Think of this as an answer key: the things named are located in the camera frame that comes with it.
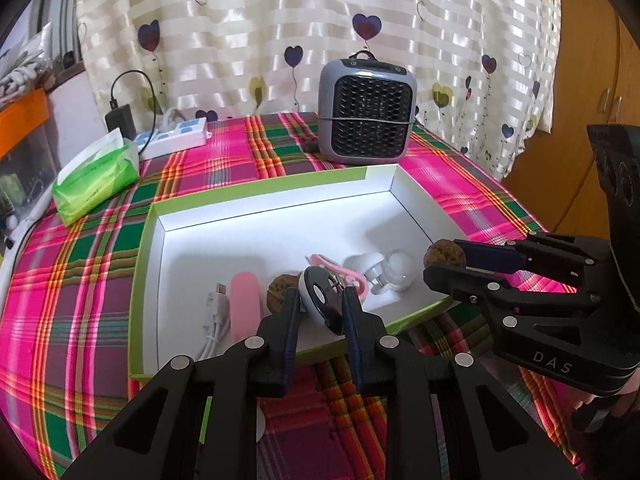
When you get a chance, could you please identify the white usb cable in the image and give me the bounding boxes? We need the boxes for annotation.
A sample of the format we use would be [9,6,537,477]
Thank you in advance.
[192,280,236,361]

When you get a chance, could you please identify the orange storage bin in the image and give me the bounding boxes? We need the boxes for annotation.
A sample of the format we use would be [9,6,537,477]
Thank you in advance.
[0,87,51,146]

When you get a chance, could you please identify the grey portable heater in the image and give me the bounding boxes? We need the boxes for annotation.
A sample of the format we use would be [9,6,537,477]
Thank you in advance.
[318,52,418,164]

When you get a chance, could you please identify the cream heart print curtain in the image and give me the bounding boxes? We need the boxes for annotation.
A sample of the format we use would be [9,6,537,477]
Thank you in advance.
[75,0,563,181]

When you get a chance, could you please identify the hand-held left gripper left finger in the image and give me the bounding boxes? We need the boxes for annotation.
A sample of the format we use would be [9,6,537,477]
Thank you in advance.
[62,290,302,480]

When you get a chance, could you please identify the wooden cabinet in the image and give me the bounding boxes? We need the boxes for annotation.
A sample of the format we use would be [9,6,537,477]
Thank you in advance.
[500,0,640,241]

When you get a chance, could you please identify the white work gloves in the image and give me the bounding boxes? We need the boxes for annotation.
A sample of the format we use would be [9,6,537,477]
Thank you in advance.
[0,60,51,96]

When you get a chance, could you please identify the clear round dome cap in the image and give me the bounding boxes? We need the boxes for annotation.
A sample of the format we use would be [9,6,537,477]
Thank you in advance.
[381,250,417,292]

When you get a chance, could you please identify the black and white round disc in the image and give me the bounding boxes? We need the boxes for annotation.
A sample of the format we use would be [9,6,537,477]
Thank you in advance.
[298,266,346,336]

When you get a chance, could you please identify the black charger cable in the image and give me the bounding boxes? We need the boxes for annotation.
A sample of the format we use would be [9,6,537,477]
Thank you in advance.
[109,69,158,158]

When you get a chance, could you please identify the white power strip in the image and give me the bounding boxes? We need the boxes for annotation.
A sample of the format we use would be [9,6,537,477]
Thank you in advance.
[122,110,211,161]

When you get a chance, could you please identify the pink oblong case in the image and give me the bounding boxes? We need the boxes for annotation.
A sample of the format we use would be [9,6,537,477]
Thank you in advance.
[227,271,263,336]

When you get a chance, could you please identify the pink green plaid tablecloth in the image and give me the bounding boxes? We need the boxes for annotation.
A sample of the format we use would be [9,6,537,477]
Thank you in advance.
[0,110,601,480]

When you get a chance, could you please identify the green tissue pack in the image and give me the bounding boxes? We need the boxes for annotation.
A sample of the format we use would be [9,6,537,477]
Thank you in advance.
[52,128,141,226]

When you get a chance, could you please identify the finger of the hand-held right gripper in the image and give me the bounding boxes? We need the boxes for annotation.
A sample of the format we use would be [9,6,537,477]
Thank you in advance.
[457,232,613,288]
[422,262,601,330]

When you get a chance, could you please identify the pink curved clip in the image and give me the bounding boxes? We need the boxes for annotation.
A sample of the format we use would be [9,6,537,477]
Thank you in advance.
[306,253,371,297]

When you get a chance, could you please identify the green and white cardboard box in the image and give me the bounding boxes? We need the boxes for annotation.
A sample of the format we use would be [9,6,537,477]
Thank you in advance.
[129,162,473,378]

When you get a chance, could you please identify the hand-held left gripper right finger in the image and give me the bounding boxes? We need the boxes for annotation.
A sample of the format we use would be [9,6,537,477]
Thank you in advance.
[341,287,583,480]

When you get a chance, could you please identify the black charger adapter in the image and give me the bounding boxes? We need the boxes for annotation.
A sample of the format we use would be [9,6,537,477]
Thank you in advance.
[105,105,137,140]

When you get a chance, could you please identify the brown walnut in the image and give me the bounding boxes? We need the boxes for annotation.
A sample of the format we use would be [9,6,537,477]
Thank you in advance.
[267,273,301,313]
[424,240,467,268]

